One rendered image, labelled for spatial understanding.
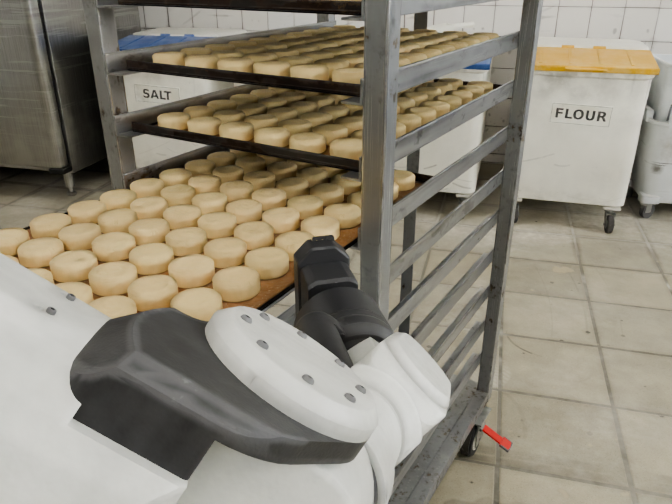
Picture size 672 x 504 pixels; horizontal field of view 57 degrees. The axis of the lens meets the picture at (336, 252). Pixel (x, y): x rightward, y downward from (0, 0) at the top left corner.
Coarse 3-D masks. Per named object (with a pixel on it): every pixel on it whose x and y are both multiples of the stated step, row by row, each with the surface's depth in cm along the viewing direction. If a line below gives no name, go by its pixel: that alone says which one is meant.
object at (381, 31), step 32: (384, 0) 64; (384, 32) 65; (384, 64) 66; (384, 96) 68; (384, 128) 69; (384, 160) 71; (384, 192) 73; (384, 224) 75; (384, 256) 77; (384, 288) 79
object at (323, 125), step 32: (256, 96) 108; (288, 96) 108; (320, 96) 108; (352, 96) 114; (416, 96) 108; (448, 96) 108; (192, 128) 90; (224, 128) 87; (256, 128) 92; (288, 128) 88; (320, 128) 87; (352, 128) 90
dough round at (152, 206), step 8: (136, 200) 86; (144, 200) 86; (152, 200) 86; (160, 200) 86; (136, 208) 84; (144, 208) 84; (152, 208) 84; (160, 208) 85; (144, 216) 84; (152, 216) 84; (160, 216) 85
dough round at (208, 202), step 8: (208, 192) 89; (216, 192) 89; (192, 200) 87; (200, 200) 86; (208, 200) 86; (216, 200) 86; (224, 200) 87; (200, 208) 86; (208, 208) 85; (216, 208) 86; (224, 208) 87
